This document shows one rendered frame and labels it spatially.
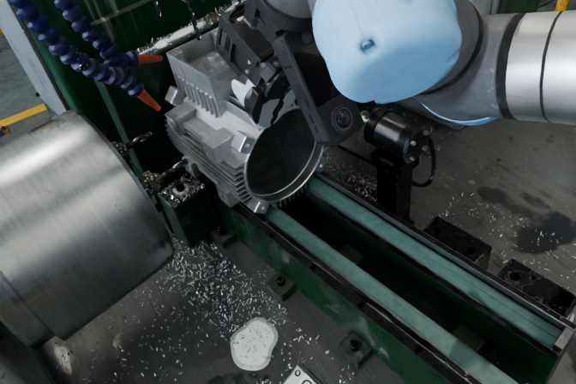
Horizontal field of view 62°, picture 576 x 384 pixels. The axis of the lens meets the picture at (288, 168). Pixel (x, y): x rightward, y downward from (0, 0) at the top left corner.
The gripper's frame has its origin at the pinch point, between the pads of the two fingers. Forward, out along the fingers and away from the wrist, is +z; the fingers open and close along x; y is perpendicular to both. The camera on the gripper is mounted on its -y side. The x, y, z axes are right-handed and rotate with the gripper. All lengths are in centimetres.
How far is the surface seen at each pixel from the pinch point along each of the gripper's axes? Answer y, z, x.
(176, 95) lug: 17.3, 15.8, 0.4
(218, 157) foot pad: 3.6, 11.0, 3.4
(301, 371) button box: -22.2, -6.1, 16.7
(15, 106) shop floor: 174, 231, 0
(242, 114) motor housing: 5.8, 7.7, -2.1
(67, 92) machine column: 31.3, 23.4, 11.7
